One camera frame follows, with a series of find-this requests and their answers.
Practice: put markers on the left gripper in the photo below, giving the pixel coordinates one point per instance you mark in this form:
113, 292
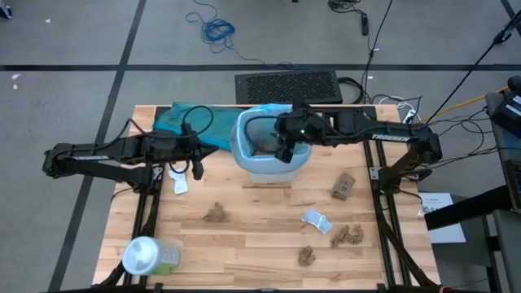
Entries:
181, 148

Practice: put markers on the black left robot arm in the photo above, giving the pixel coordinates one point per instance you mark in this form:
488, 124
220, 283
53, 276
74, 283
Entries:
122, 148

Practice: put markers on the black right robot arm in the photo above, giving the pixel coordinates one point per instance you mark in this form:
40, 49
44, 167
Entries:
390, 138

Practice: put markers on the wipes canister with green label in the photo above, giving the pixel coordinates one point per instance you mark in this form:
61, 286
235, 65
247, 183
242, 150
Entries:
142, 256

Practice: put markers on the white plastic wrapper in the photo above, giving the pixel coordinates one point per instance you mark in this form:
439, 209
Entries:
317, 221

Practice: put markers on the black perforated floor panel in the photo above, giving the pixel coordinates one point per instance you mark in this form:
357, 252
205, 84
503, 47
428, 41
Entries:
285, 87

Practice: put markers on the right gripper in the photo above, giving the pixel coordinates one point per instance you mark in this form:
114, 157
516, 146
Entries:
305, 128

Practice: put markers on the black stand pole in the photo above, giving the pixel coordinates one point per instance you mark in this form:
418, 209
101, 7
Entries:
500, 37

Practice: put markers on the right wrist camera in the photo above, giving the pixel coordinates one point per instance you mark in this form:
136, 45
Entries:
287, 154

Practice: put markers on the teal trash bag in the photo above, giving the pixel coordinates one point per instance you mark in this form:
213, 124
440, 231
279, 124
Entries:
220, 126

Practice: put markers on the grey cart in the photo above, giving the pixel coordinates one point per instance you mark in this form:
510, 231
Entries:
509, 244

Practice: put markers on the white power strip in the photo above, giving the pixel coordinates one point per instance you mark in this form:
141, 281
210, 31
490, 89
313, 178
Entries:
409, 116

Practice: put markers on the brown printed paper packet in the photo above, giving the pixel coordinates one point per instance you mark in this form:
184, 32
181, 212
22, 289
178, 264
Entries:
343, 186

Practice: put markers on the black aluminium table frame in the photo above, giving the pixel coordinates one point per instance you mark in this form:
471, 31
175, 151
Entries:
384, 236

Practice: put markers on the black power strip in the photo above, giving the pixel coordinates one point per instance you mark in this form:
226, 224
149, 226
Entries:
364, 24

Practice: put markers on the white printed paper sheet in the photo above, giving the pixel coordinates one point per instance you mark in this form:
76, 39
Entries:
447, 236

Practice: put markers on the long brown paper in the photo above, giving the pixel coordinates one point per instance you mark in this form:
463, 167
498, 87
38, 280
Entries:
346, 238

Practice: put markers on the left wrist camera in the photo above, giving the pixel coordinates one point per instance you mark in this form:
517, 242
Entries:
197, 171

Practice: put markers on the white plastic trash bin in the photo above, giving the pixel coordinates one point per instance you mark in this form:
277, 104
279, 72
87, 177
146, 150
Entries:
270, 177

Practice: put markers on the black beam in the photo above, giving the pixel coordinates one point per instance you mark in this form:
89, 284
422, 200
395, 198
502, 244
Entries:
468, 209

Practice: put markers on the small dark floor object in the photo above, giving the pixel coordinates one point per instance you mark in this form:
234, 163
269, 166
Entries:
5, 12

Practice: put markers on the brown paper ball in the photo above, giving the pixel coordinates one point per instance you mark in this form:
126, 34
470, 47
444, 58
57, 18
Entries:
214, 213
306, 256

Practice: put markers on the black device with labels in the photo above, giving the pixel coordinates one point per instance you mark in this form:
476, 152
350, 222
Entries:
510, 110

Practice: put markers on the light blue trash bag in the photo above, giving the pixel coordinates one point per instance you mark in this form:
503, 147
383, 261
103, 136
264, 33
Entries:
244, 160

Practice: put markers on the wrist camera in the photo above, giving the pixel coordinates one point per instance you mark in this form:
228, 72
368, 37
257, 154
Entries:
197, 171
287, 154

